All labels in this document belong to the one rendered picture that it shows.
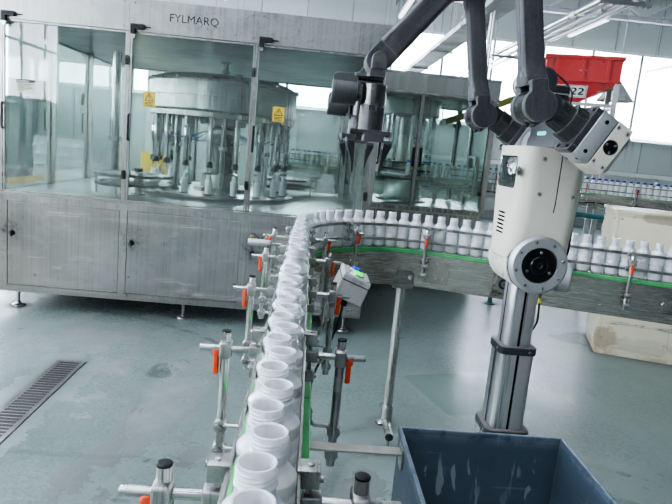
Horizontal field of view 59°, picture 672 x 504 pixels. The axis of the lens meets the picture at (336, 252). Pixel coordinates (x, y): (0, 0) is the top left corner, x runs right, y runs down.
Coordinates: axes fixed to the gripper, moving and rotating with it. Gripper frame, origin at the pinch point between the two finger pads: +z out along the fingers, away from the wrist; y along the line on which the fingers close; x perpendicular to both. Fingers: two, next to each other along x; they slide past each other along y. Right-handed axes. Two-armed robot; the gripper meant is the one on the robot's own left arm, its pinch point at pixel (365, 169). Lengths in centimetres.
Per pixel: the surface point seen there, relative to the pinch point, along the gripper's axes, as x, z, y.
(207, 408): 162, 142, -58
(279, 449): -89, 24, -12
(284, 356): -66, 24, -13
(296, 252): -1.3, 21.2, -14.2
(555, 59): 600, -133, 257
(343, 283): 12.3, 30.8, -1.4
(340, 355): -42, 31, -4
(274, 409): -80, 24, -13
